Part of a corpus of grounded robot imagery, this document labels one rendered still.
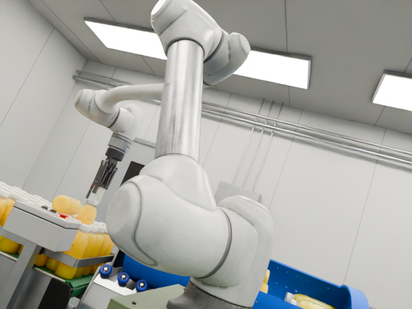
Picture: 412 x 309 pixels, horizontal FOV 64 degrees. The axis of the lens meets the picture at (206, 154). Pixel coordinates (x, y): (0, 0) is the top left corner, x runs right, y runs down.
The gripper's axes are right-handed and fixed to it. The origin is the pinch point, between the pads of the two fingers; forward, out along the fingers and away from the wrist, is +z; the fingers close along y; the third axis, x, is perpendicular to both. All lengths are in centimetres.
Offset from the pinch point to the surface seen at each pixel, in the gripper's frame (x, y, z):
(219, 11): 34, 169, -220
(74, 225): -7.4, -22.6, 11.6
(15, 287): 0.9, -25.0, 35.4
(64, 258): -5.6, -14.8, 23.9
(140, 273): -30.5, -4.4, 20.6
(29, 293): -0.2, -16.9, 38.2
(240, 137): -18, 354, -152
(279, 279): -82, 18, 5
